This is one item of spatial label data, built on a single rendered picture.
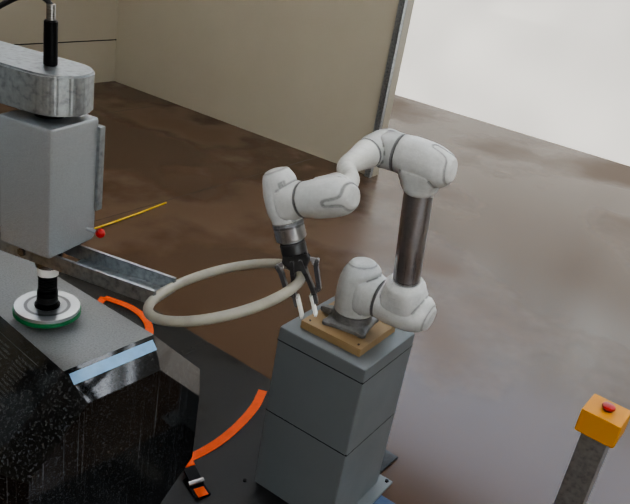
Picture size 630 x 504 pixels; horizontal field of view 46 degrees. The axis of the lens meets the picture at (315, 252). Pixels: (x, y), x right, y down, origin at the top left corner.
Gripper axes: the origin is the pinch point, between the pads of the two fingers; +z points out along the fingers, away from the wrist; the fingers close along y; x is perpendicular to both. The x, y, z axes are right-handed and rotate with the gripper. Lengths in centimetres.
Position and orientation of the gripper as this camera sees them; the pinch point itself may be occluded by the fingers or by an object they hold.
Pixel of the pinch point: (306, 305)
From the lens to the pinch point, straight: 219.0
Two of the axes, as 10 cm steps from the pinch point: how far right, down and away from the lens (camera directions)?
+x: -1.4, 3.0, -9.4
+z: 2.1, 9.4, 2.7
